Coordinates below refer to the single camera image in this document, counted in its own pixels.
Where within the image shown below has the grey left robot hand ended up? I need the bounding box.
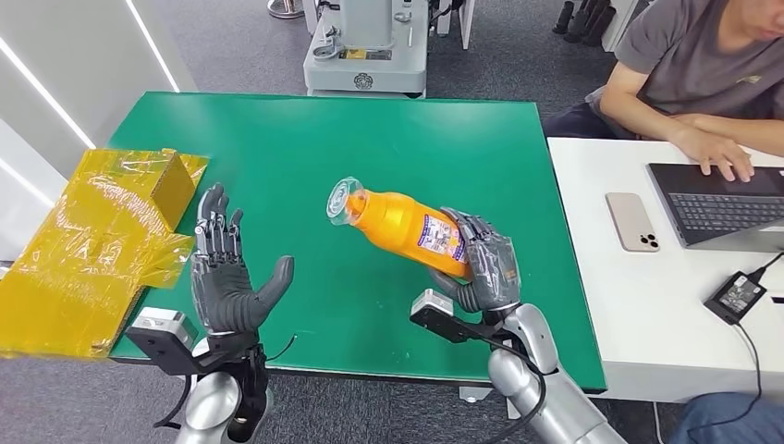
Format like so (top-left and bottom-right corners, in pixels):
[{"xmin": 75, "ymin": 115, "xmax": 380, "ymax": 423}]
[{"xmin": 190, "ymin": 182, "xmax": 296, "ymax": 336}]

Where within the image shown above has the person's right hand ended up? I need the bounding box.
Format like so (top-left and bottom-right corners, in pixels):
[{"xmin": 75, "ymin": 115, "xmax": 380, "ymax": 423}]
[{"xmin": 675, "ymin": 124, "xmax": 755, "ymax": 184}]

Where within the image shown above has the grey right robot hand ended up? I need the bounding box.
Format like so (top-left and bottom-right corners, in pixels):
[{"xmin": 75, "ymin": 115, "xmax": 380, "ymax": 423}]
[{"xmin": 428, "ymin": 206, "xmax": 522, "ymax": 315}]

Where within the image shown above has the orange detergent bottle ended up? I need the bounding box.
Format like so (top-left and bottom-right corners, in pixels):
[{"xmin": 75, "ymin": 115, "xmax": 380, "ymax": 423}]
[{"xmin": 325, "ymin": 176, "xmax": 476, "ymax": 282}]

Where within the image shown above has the dark grey laptop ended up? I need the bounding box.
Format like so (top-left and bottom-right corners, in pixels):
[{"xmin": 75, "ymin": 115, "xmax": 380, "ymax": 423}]
[{"xmin": 647, "ymin": 162, "xmax": 784, "ymax": 254}]

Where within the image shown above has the person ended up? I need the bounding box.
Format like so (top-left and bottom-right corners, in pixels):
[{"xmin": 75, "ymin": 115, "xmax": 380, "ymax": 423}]
[{"xmin": 542, "ymin": 0, "xmax": 784, "ymax": 184}]

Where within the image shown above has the beige smartphone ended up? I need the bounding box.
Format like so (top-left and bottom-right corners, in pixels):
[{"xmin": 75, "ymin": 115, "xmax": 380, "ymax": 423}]
[{"xmin": 605, "ymin": 191, "xmax": 662, "ymax": 253}]

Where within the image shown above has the yellow taped cardboard box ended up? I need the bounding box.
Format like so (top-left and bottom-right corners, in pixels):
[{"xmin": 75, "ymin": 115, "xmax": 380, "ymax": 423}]
[{"xmin": 0, "ymin": 146, "xmax": 210, "ymax": 362}]

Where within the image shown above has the black power adapter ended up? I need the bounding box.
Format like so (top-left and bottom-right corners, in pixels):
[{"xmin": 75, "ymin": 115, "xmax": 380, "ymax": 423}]
[{"xmin": 704, "ymin": 270, "xmax": 768, "ymax": 327}]

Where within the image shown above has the white desk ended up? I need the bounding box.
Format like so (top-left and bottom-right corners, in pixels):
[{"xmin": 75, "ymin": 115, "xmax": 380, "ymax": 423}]
[{"xmin": 545, "ymin": 136, "xmax": 784, "ymax": 404}]

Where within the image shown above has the black cylinder cluster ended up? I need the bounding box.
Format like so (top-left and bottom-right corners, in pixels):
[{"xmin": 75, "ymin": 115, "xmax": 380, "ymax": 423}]
[{"xmin": 551, "ymin": 0, "xmax": 618, "ymax": 48}]

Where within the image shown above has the green table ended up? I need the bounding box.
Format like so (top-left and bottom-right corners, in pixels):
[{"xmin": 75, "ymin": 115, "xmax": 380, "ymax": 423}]
[{"xmin": 106, "ymin": 91, "xmax": 608, "ymax": 394}]

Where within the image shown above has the white machine base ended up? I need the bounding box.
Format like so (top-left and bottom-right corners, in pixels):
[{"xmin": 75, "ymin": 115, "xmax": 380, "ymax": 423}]
[{"xmin": 302, "ymin": 0, "xmax": 431, "ymax": 99}]

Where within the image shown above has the person's leg in jeans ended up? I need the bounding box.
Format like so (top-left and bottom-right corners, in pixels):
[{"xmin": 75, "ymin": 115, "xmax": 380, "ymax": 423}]
[{"xmin": 668, "ymin": 391, "xmax": 784, "ymax": 444}]

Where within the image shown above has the chrome stand base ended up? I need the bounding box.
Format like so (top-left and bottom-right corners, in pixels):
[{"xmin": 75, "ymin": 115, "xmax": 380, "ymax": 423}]
[{"xmin": 266, "ymin": 0, "xmax": 306, "ymax": 20}]

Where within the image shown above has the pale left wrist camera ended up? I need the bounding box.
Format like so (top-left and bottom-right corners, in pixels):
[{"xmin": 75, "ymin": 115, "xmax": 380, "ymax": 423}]
[{"xmin": 125, "ymin": 306, "xmax": 213, "ymax": 376}]

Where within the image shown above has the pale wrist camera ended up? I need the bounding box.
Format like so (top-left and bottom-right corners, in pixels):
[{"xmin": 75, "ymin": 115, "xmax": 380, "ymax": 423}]
[
  {"xmin": 125, "ymin": 306, "xmax": 213, "ymax": 376},
  {"xmin": 409, "ymin": 289, "xmax": 491, "ymax": 346}
]

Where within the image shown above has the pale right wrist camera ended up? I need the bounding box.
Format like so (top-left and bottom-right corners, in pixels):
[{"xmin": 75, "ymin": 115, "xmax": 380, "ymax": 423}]
[{"xmin": 409, "ymin": 289, "xmax": 491, "ymax": 346}]

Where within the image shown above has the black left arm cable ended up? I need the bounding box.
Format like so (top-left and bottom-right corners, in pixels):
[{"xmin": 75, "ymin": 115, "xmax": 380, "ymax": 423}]
[{"xmin": 152, "ymin": 333, "xmax": 300, "ymax": 430}]

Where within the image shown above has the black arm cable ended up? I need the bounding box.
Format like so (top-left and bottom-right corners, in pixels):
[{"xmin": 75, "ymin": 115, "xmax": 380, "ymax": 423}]
[
  {"xmin": 449, "ymin": 327, "xmax": 548, "ymax": 444},
  {"xmin": 152, "ymin": 333, "xmax": 300, "ymax": 430}
]

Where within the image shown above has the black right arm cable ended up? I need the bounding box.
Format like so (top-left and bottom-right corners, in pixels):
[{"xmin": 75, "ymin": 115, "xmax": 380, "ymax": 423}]
[{"xmin": 449, "ymin": 327, "xmax": 548, "ymax": 444}]

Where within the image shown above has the black adapter cable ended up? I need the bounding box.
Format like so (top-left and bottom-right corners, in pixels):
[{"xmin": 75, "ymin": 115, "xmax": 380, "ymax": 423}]
[{"xmin": 676, "ymin": 250, "xmax": 784, "ymax": 444}]

